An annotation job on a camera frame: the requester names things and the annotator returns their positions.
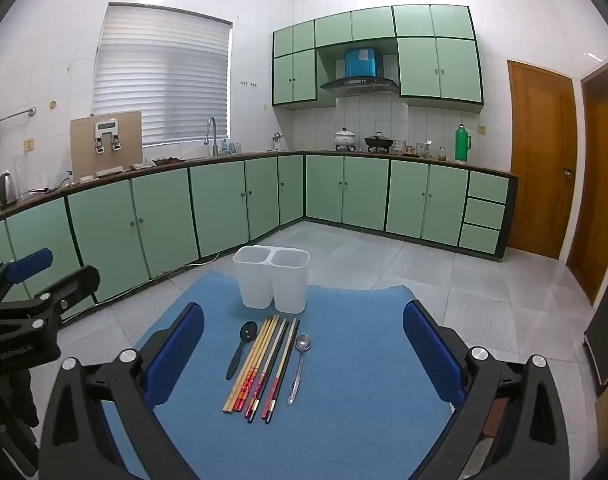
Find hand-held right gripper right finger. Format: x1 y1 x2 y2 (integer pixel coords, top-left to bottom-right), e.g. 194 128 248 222
402 299 571 480

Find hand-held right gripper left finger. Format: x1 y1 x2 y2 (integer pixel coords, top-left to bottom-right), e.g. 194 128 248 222
38 301 219 480

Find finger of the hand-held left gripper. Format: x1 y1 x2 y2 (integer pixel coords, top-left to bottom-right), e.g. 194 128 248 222
0 247 54 306
0 264 101 331

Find black plastic spoon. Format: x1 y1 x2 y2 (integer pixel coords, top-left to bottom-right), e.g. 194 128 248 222
226 320 259 380

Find red patterned wooden chopstick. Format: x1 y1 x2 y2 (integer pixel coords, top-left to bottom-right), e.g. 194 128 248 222
234 316 283 412
239 316 286 413

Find black chopstick with banded end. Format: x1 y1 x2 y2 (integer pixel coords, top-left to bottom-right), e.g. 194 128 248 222
268 319 301 424
245 318 289 422
262 317 297 423
250 319 291 422

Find white two-compartment utensil holder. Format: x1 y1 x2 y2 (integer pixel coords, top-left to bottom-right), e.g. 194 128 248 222
232 245 311 314

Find metal spoon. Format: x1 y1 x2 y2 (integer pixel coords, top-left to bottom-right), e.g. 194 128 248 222
288 333 312 405

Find metal electric kettle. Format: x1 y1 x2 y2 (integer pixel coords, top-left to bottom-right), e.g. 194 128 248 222
0 171 18 209

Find brown wooden board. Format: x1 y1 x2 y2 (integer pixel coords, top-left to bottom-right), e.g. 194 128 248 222
481 400 505 441

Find clear tall container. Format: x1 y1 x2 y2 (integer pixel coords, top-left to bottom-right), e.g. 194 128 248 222
14 155 34 197

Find blue table mat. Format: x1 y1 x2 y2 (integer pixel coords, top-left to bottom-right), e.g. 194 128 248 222
101 270 457 480

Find metal towel bar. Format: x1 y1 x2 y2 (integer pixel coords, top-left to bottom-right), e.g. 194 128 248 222
0 106 37 126

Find green kitchen base cabinets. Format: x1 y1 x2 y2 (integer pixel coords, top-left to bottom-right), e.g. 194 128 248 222
0 152 520 321

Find dark furniture piece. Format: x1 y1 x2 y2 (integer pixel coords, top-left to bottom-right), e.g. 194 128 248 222
584 285 608 396

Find green thermos flask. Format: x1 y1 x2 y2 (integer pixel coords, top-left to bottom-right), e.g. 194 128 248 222
454 123 472 163

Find black wok with lid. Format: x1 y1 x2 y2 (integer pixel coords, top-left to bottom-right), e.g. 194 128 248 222
364 131 395 153

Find white window blind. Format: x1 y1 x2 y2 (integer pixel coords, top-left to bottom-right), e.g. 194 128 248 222
92 2 233 147

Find brown wooden door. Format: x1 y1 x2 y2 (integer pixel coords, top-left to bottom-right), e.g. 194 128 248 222
566 60 608 306
506 59 579 261

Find range hood with blue film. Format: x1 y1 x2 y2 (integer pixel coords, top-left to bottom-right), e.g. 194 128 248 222
320 48 399 97

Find white floor cable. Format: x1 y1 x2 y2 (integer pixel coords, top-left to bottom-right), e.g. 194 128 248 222
96 252 219 306

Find green wall cabinets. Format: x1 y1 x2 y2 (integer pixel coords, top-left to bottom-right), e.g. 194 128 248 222
272 4 485 109

